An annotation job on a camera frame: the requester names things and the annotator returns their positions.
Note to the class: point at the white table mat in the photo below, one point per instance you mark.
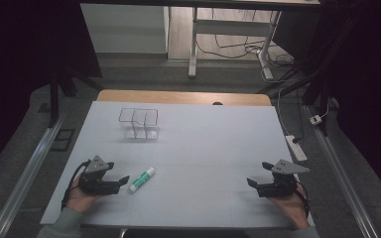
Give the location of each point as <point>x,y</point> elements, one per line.
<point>195,148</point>

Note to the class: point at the dark curtain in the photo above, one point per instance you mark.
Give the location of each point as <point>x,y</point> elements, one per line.
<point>367,99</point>
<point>20,66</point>

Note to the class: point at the small white adapter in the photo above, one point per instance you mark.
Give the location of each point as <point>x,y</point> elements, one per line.
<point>316,119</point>

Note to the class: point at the aluminium rail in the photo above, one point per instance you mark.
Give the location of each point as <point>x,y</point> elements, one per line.
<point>26,172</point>
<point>340,172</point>

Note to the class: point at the person's left hand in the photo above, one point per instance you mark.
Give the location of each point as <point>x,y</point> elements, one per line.
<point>79,201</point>

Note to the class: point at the black plug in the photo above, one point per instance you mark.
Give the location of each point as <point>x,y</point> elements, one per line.
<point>296,140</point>

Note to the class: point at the person's right hand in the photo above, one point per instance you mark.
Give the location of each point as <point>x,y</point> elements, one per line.
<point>292,208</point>

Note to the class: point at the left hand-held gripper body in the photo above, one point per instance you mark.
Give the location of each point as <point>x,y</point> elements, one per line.
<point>94,185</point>

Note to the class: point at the white power strip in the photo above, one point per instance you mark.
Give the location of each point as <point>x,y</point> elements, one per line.
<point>296,148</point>

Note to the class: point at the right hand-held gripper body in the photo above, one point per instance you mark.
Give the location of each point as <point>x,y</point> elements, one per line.
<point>279,188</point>

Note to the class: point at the black floor plate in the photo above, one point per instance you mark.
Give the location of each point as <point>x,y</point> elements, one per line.
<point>63,139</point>

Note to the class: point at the white cabinet panel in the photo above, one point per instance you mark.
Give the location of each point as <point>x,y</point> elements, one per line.
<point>124,28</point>

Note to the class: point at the green and white glue stick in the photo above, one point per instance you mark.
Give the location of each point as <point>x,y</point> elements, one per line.
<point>141,179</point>

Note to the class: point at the clear plastic organizer box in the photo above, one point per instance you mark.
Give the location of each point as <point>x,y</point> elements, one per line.
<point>142,124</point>

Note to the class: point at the white desk frame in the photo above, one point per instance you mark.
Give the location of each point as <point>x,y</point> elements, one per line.
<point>233,27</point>

